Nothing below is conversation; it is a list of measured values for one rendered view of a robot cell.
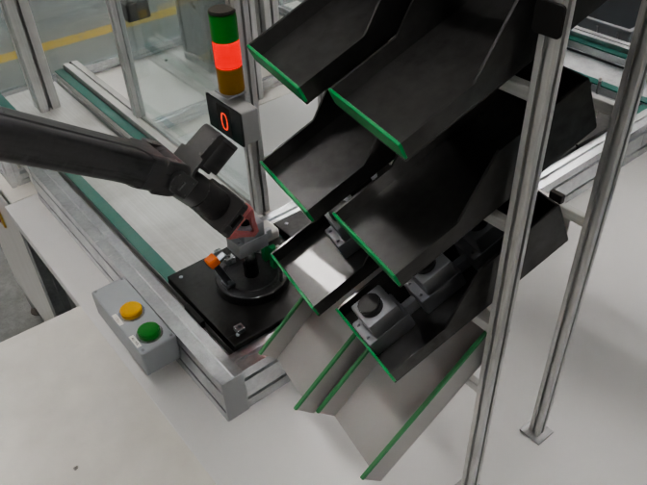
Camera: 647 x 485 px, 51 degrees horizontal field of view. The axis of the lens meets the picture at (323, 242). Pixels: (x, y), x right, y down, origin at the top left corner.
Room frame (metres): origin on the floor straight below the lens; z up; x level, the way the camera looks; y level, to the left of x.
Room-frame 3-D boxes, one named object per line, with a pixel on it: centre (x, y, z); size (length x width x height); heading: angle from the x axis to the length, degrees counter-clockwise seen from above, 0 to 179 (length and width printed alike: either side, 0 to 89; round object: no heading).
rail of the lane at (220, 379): (1.09, 0.43, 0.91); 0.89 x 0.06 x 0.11; 37
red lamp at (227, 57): (1.19, 0.16, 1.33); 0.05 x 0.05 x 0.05
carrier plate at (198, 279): (0.97, 0.14, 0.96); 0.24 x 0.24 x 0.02; 37
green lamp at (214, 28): (1.19, 0.16, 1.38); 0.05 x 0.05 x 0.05
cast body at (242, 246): (0.98, 0.13, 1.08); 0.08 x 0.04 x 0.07; 128
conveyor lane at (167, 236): (1.22, 0.30, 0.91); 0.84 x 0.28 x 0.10; 37
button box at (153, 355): (0.90, 0.36, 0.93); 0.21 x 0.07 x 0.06; 37
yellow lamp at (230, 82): (1.19, 0.16, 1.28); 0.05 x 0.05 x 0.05
